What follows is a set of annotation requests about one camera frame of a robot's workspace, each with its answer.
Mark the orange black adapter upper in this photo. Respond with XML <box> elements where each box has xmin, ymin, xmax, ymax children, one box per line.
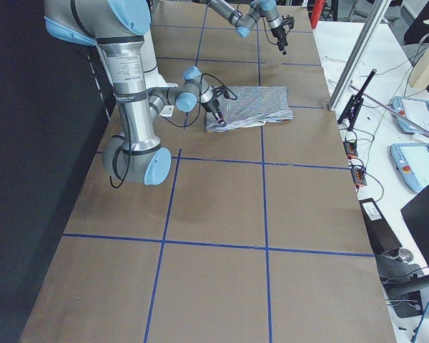
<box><xmin>343</xmin><ymin>140</ymin><xmax>358</xmax><ymax>159</ymax></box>

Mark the orange black adapter lower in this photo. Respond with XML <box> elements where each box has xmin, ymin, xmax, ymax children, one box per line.
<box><xmin>351</xmin><ymin>165</ymin><xmax>367</xmax><ymax>189</ymax></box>

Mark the upper teach pendant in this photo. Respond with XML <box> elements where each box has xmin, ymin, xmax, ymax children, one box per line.
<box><xmin>392</xmin><ymin>96</ymin><xmax>429</xmax><ymax>131</ymax></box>

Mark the teach pendant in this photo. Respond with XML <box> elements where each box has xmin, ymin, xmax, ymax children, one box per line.
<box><xmin>392</xmin><ymin>96</ymin><xmax>429</xmax><ymax>131</ymax></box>
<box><xmin>390</xmin><ymin>144</ymin><xmax>429</xmax><ymax>194</ymax></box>

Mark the clear plastic bag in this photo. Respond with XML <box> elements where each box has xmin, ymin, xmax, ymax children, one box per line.
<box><xmin>321</xmin><ymin>56</ymin><xmax>363</xmax><ymax>94</ymax></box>

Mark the silver round knob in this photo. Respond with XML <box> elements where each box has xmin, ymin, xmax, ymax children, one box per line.
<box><xmin>397</xmin><ymin>247</ymin><xmax>414</xmax><ymax>264</ymax></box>

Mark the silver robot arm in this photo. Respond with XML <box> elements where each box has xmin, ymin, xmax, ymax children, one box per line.
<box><xmin>44</xmin><ymin>1</ymin><xmax>227</xmax><ymax>185</ymax></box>
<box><xmin>205</xmin><ymin>0</ymin><xmax>295</xmax><ymax>55</ymax></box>

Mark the black box with label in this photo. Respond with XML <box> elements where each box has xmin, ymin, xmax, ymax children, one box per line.
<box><xmin>359</xmin><ymin>198</ymin><xmax>402</xmax><ymax>254</ymax></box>

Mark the white pedestal column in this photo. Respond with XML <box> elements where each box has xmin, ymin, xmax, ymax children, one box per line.
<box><xmin>142</xmin><ymin>0</ymin><xmax>179</xmax><ymax>119</ymax></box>

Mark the aluminium frame post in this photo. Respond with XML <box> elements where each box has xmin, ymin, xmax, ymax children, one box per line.
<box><xmin>327</xmin><ymin>0</ymin><xmax>390</xmax><ymax>111</ymax></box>

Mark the striped polo shirt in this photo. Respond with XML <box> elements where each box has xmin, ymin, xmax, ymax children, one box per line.
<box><xmin>205</xmin><ymin>86</ymin><xmax>294</xmax><ymax>132</ymax></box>

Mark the red cylinder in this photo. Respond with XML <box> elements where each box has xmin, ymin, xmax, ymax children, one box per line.
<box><xmin>310</xmin><ymin>0</ymin><xmax>325</xmax><ymax>29</ymax></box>

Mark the lower teach pendant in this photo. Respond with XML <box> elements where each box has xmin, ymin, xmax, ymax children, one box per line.
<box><xmin>390</xmin><ymin>144</ymin><xmax>429</xmax><ymax>194</ymax></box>

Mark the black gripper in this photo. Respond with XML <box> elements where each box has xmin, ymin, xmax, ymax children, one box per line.
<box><xmin>202</xmin><ymin>99</ymin><xmax>226</xmax><ymax>126</ymax></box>
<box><xmin>271</xmin><ymin>25</ymin><xmax>288</xmax><ymax>54</ymax></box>

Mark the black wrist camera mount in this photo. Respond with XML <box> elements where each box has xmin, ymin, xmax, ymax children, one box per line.
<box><xmin>282</xmin><ymin>15</ymin><xmax>295</xmax><ymax>29</ymax></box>
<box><xmin>212</xmin><ymin>85</ymin><xmax>237</xmax><ymax>100</ymax></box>

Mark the orange black adapter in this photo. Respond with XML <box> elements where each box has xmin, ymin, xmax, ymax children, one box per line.
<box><xmin>351</xmin><ymin>165</ymin><xmax>367</xmax><ymax>189</ymax></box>
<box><xmin>343</xmin><ymin>140</ymin><xmax>358</xmax><ymax>159</ymax></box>

